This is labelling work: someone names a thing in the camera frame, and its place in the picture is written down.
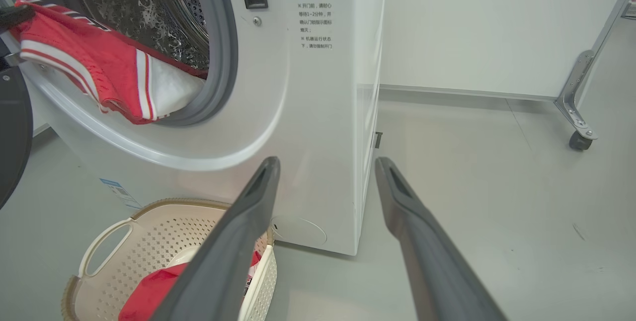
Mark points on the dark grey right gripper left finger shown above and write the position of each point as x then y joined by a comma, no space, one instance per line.
233,261

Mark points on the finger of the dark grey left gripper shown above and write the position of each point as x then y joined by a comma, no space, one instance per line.
15,17

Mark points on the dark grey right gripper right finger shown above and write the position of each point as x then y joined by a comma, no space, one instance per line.
432,271

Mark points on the red jersey with lettering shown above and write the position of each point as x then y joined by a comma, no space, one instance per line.
149,296

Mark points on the red garment with white stripes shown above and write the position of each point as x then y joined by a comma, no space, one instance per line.
99,62

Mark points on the black round glass washer door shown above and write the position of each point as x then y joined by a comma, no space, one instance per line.
12,137

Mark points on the cream perforated basket brown rim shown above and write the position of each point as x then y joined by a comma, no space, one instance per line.
149,241

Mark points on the shiny steel washer drum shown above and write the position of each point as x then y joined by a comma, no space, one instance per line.
149,13

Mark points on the white front-load washing machine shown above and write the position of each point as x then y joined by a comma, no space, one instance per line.
308,112

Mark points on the grey rubber door gasket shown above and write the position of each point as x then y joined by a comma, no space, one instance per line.
223,38

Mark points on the round white drain cover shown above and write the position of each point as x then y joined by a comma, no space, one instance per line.
298,231

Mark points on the blue energy label sticker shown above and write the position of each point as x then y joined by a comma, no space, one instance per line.
119,194

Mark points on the small black caster wheel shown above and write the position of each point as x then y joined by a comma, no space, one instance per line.
580,141

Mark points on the black printed warning text label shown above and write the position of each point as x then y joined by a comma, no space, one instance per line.
315,20

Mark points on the white panel board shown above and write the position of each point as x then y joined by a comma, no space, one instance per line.
497,23

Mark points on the silver metal frame leg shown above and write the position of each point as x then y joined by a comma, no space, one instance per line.
576,92

